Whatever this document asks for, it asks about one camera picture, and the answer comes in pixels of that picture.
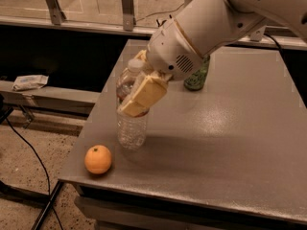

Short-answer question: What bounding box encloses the orange fruit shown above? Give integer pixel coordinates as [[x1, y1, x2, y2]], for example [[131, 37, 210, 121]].
[[84, 145, 112, 174]]

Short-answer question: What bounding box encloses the clear plastic water bottle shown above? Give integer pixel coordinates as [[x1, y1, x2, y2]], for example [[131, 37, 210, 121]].
[[116, 59, 148, 150]]

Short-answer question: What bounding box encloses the grey metal ledge beam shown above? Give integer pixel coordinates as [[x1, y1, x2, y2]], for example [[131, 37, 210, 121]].
[[0, 80, 99, 115]]

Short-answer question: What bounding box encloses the green soda can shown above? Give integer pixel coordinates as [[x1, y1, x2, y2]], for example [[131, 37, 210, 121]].
[[184, 56, 210, 91]]

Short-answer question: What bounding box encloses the metal rail bracket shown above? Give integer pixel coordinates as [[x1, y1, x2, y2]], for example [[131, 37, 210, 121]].
[[121, 0, 135, 32], [45, 0, 66, 26], [249, 26, 266, 42]]

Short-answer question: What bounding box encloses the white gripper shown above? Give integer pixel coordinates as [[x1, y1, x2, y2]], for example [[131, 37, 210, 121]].
[[117, 19, 202, 117]]

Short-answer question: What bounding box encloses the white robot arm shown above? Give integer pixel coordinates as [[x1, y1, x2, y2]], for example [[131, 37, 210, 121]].
[[118, 0, 307, 117]]

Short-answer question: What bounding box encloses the white wipes packet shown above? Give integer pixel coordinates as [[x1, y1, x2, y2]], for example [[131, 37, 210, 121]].
[[12, 75, 49, 91]]

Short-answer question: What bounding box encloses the metal rail bracket middle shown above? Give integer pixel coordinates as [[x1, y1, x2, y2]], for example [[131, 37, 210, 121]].
[[121, 0, 135, 32]]

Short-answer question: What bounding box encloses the metal rail bracket right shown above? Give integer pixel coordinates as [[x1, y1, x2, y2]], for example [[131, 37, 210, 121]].
[[249, 26, 266, 42]]

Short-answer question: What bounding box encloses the black cable behind glass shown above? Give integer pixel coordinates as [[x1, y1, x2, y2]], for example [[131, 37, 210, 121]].
[[135, 2, 186, 27]]

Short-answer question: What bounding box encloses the black floor cable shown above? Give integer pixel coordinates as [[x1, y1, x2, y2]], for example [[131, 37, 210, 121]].
[[0, 107, 65, 230]]

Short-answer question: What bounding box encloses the metal rail bracket left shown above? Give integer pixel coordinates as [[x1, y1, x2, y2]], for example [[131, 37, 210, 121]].
[[45, 0, 66, 26]]

